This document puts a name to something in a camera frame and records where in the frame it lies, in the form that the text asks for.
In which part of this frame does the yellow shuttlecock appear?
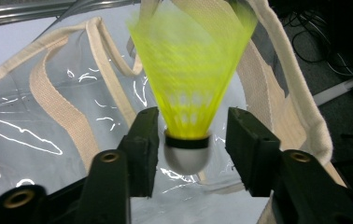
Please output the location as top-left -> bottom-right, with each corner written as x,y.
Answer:
126,0 -> 259,176

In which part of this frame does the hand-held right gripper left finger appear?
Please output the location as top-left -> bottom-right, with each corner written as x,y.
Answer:
117,106 -> 161,199

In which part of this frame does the clear bag with beige trim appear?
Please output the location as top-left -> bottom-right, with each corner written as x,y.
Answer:
0,0 -> 347,224

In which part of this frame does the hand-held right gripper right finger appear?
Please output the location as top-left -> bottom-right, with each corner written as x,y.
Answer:
225,106 -> 282,199

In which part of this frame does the bundle of floor cables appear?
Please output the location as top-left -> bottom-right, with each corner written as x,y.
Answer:
281,6 -> 353,78

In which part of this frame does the aluminium floor rail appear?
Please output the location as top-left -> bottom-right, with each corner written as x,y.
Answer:
0,0 -> 143,30

